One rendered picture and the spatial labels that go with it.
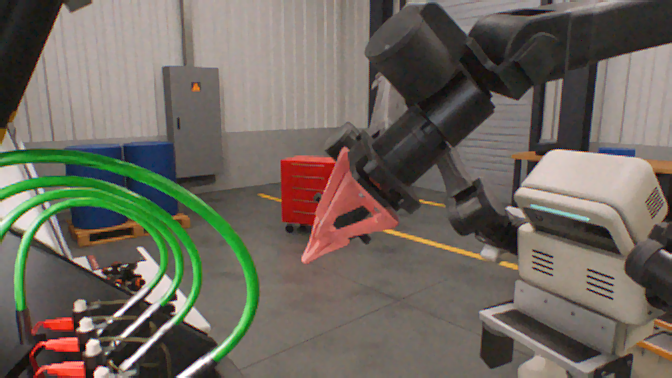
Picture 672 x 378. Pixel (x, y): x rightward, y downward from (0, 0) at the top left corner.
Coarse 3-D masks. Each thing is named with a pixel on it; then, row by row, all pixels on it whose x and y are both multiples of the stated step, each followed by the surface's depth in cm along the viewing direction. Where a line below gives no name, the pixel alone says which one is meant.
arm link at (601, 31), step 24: (600, 0) 40; (624, 0) 40; (648, 0) 40; (480, 24) 41; (504, 24) 38; (528, 24) 36; (552, 24) 37; (576, 24) 38; (600, 24) 39; (624, 24) 40; (648, 24) 41; (504, 48) 37; (576, 48) 39; (600, 48) 40; (624, 48) 41; (648, 48) 42; (552, 72) 39
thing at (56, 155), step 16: (0, 160) 40; (16, 160) 41; (32, 160) 41; (48, 160) 41; (64, 160) 42; (80, 160) 42; (96, 160) 42; (112, 160) 43; (128, 176) 43; (144, 176) 44; (160, 176) 44; (176, 192) 45; (192, 208) 46; (208, 208) 46; (224, 224) 47; (240, 240) 48; (240, 256) 48; (256, 272) 49; (256, 288) 49; (256, 304) 49; (240, 320) 49; (240, 336) 49; (224, 352) 49
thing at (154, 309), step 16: (48, 192) 61; (64, 192) 62; (80, 192) 63; (96, 192) 65; (16, 208) 59; (128, 208) 68; (144, 208) 69; (0, 224) 59; (160, 224) 71; (0, 240) 59; (176, 240) 73; (176, 256) 73; (176, 272) 74; (176, 288) 74; (160, 304) 73; (144, 320) 72; (128, 336) 71
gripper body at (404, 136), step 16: (416, 112) 40; (400, 128) 41; (416, 128) 40; (368, 144) 42; (384, 144) 41; (400, 144) 40; (416, 144) 40; (432, 144) 40; (384, 160) 41; (400, 160) 40; (416, 160) 40; (432, 160) 41; (384, 176) 38; (400, 176) 41; (416, 176) 42; (400, 192) 39; (416, 208) 40
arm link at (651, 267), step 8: (664, 248) 62; (656, 256) 62; (664, 256) 61; (648, 264) 63; (656, 264) 62; (664, 264) 61; (648, 272) 62; (656, 272) 61; (664, 272) 60; (640, 280) 64; (648, 280) 63; (656, 280) 61; (664, 280) 60; (648, 288) 64; (656, 288) 62; (664, 288) 60; (648, 296) 65; (664, 296) 61
